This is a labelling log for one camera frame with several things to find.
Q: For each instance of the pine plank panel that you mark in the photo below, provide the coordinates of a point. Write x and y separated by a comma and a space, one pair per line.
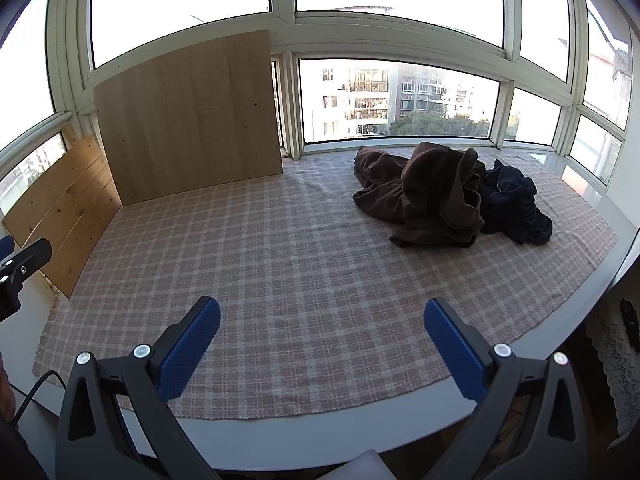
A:
70, 210

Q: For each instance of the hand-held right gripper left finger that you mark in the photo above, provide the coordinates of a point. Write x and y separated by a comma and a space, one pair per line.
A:
192, 347

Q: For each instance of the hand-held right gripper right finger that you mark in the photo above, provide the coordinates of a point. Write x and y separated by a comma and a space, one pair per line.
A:
455, 352

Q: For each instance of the brown fleece sweater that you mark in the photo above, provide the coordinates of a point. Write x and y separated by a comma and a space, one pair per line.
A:
425, 195

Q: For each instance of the large light wooden board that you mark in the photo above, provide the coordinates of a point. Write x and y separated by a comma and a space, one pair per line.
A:
195, 115

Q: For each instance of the dark navy clothes pile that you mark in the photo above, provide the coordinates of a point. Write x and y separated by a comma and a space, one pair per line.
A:
515, 205

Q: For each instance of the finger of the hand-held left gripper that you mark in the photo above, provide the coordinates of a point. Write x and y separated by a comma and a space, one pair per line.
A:
32, 256
6, 247

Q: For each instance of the white lace cloth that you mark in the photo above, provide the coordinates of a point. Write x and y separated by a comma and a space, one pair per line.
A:
617, 385

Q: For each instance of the green trees outside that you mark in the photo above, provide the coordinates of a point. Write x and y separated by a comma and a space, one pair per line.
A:
435, 125

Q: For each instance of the small black object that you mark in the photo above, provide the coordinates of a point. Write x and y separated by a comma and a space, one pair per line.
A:
631, 322

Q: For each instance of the apartment buildings outside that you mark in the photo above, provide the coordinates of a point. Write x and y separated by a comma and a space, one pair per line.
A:
370, 95

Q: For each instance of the pink plaid cloth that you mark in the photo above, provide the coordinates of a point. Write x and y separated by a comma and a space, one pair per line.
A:
300, 270

